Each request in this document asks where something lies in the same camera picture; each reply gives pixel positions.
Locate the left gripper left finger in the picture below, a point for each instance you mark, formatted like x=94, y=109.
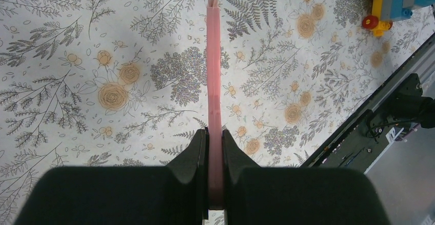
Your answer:
x=170, y=194

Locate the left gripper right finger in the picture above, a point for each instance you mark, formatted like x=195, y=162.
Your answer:
x=275, y=195

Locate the pink plastic hand brush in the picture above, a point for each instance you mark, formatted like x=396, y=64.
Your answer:
x=213, y=63

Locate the floral patterned table mat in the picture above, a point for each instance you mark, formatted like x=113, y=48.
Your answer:
x=122, y=82

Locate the colourful toy block car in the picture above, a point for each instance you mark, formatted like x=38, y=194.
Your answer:
x=386, y=12

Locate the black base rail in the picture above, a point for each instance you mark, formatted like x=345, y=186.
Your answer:
x=403, y=101

